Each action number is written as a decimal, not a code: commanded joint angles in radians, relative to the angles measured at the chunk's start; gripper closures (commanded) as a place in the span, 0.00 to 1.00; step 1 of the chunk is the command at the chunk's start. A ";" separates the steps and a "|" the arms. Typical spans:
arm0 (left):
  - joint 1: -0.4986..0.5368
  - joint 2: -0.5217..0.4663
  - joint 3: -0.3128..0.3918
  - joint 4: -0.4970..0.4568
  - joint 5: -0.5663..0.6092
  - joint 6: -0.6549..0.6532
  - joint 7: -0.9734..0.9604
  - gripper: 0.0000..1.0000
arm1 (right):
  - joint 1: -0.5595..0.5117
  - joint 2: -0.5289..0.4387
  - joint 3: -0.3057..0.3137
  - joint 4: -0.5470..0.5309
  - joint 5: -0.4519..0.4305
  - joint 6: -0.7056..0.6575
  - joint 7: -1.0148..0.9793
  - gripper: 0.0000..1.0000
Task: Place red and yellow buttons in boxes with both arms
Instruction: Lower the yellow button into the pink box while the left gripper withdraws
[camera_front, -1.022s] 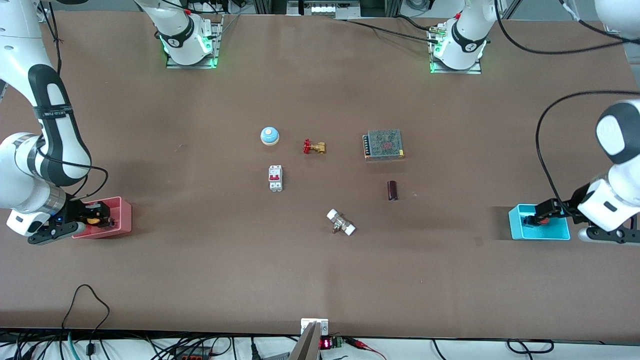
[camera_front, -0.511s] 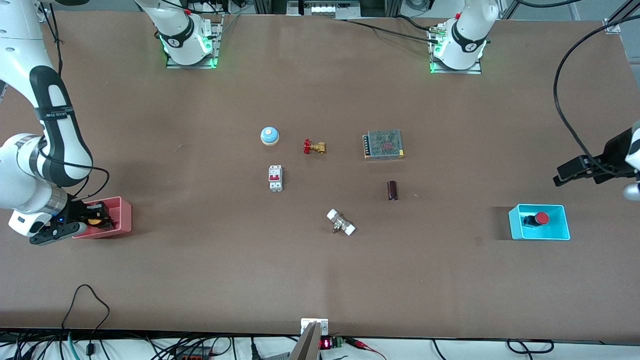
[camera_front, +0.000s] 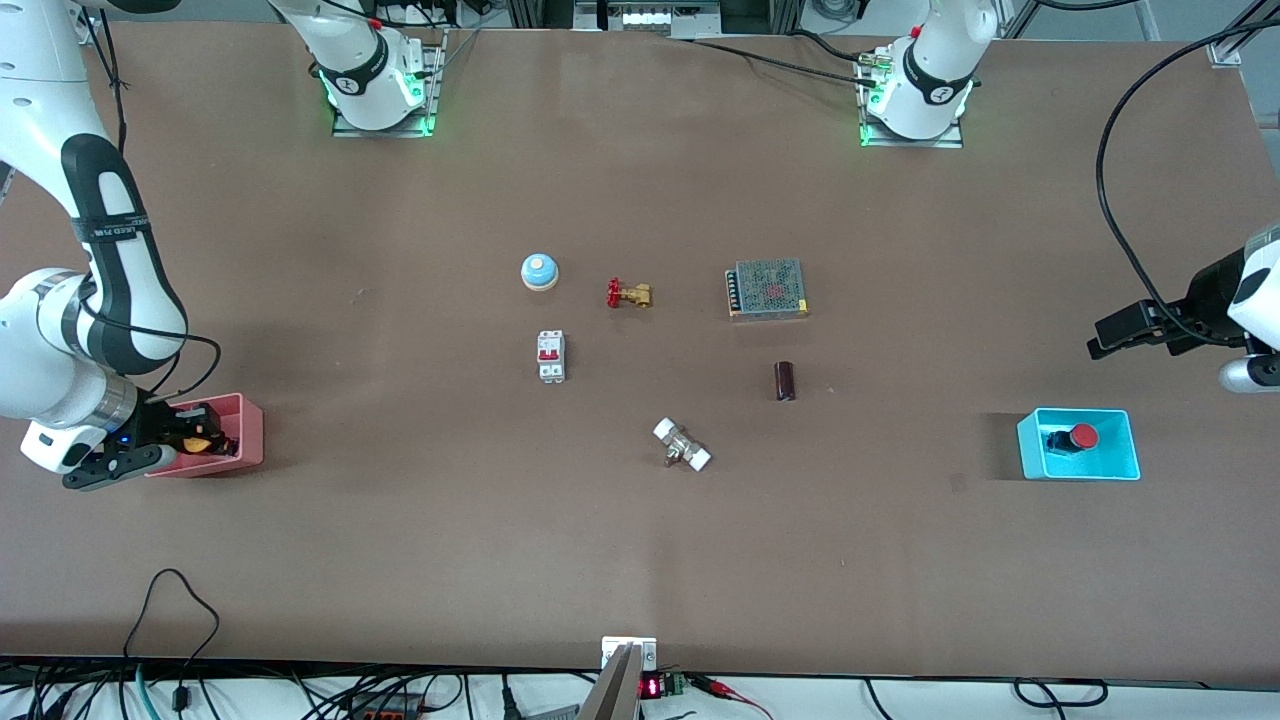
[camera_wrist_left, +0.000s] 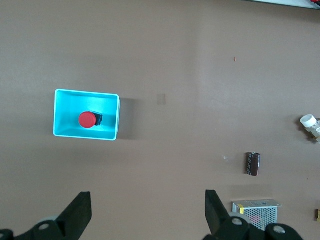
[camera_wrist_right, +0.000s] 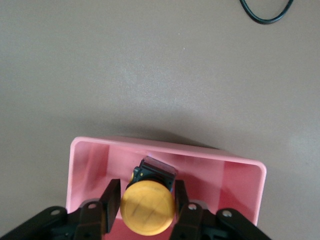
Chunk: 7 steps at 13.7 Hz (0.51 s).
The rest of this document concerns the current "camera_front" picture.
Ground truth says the grey aluminium camera bar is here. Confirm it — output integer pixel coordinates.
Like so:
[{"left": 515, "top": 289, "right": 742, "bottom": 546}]
[{"left": 577, "top": 643, "right": 642, "bottom": 720}]

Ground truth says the black cable across table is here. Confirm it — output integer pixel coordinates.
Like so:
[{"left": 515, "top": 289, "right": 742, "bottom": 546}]
[{"left": 690, "top": 38, "right": 883, "bottom": 87}]

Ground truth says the pink plastic box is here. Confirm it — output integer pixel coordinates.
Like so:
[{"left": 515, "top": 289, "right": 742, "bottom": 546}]
[{"left": 144, "top": 393, "right": 265, "bottom": 478}]

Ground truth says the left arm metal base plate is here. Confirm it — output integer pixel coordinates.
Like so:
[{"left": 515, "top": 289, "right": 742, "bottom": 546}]
[{"left": 858, "top": 50, "right": 965, "bottom": 150}]

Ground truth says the red push button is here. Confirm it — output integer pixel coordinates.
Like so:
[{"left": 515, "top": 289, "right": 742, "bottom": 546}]
[{"left": 1045, "top": 423, "right": 1100, "bottom": 458}]

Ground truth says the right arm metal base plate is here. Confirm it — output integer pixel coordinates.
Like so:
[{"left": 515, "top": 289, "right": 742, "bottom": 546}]
[{"left": 332, "top": 28, "right": 447, "bottom": 139}]

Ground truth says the white capped metal pipe fitting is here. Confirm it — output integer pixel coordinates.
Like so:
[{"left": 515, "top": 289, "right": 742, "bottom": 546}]
[{"left": 653, "top": 418, "right": 713, "bottom": 472}]

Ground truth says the white power strip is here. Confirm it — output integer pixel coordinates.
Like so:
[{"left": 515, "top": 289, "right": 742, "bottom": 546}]
[{"left": 598, "top": 0, "right": 723, "bottom": 33}]

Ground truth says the white metal mounting bracket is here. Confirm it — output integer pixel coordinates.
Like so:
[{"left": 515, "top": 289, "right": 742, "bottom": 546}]
[{"left": 601, "top": 637, "right": 658, "bottom": 672}]

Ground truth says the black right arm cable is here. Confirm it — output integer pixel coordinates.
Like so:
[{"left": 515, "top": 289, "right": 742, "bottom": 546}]
[{"left": 75, "top": 0, "right": 223, "bottom": 403}]

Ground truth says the thin black looped cable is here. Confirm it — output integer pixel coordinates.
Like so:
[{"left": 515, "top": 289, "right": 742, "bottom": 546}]
[{"left": 123, "top": 568, "right": 221, "bottom": 663}]

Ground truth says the cyan plastic box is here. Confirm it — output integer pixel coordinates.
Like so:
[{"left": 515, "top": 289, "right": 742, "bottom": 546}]
[{"left": 1016, "top": 408, "right": 1142, "bottom": 482}]

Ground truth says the metal mesh power supply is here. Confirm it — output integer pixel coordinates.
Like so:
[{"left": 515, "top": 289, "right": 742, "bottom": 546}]
[{"left": 726, "top": 259, "right": 810, "bottom": 321}]

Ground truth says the red alligator clip lead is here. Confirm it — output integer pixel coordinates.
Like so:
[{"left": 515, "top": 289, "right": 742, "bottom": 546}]
[{"left": 690, "top": 675, "right": 776, "bottom": 720}]

